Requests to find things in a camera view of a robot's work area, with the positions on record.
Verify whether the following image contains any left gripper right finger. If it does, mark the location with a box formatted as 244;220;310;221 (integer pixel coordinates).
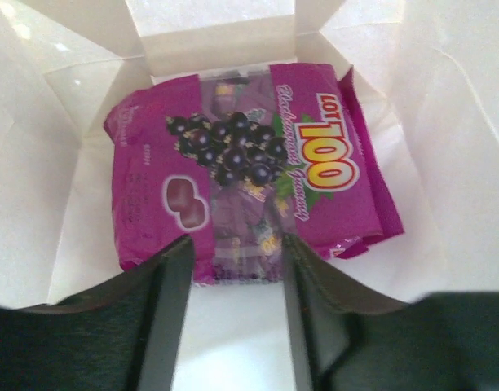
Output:
282;234;499;390

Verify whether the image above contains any purple snack packet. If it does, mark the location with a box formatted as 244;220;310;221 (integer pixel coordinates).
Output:
104;63;404;284

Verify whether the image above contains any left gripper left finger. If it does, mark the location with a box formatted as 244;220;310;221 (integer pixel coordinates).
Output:
0;235;195;390

